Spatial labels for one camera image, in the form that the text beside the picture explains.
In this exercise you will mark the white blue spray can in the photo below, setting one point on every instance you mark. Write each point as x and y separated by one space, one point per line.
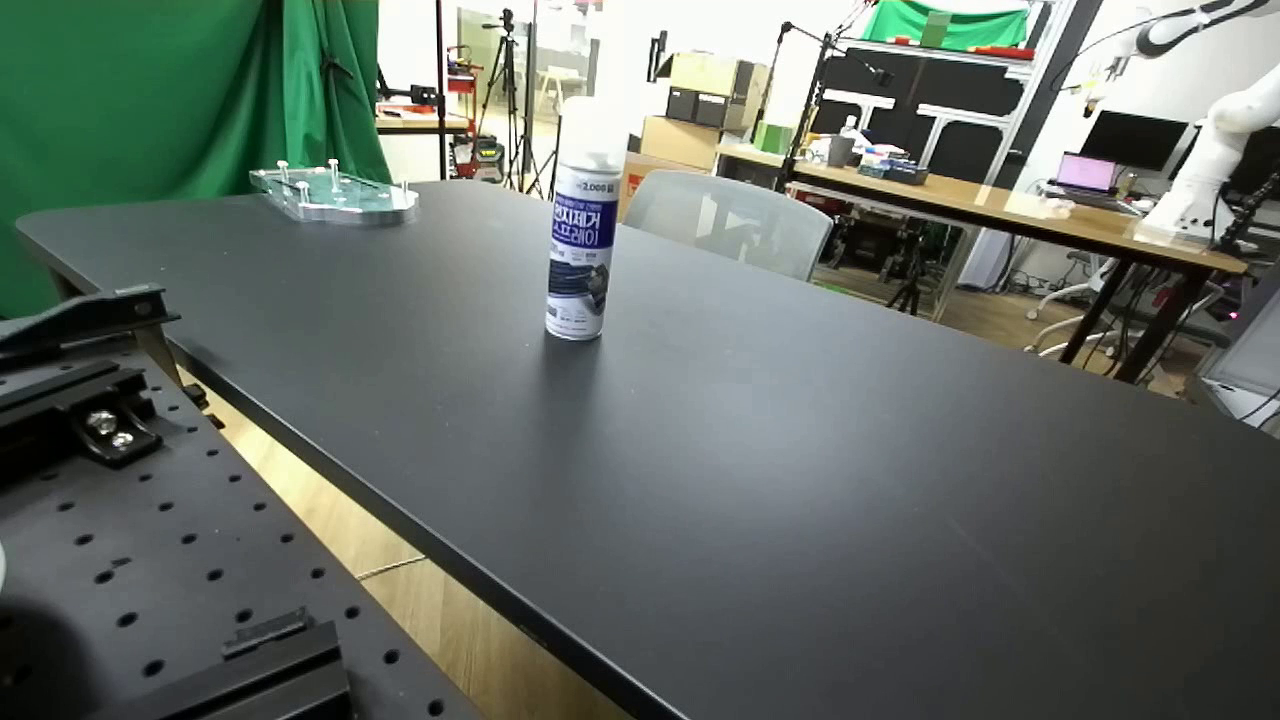
581 264

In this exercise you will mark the translucent plastic cap lid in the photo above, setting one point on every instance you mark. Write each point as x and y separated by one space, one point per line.
588 132

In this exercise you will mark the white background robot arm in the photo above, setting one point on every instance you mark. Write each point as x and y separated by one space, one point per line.
1206 166

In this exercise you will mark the grey office chair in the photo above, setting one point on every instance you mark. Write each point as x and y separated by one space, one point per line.
732 222

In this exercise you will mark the brown cardboard box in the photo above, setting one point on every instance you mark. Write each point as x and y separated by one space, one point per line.
680 142

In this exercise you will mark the small green box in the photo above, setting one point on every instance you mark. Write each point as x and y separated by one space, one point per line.
775 138

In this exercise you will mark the small black tripod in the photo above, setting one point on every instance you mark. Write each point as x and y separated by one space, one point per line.
912 275

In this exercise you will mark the clear plastic tray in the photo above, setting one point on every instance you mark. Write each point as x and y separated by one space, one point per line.
334 199

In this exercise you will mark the white cabinet with black panels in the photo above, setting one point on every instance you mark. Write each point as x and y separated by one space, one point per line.
934 106

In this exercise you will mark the long wooden desk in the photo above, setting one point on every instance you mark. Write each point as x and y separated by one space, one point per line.
1013 207

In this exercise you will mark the green cloth on shelf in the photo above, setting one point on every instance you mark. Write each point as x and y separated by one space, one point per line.
953 25

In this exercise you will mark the laptop with pink screen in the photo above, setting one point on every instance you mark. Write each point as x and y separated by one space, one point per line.
1084 173

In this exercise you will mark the black perforated breadboard plate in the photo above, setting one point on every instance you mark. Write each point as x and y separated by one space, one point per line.
172 563

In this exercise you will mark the green curtain backdrop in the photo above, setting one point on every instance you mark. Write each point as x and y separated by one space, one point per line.
135 106

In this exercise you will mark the black camera tripod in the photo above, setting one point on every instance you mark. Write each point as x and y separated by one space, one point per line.
501 64

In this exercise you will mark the black metal clamp mount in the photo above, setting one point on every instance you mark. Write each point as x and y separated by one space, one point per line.
66 334

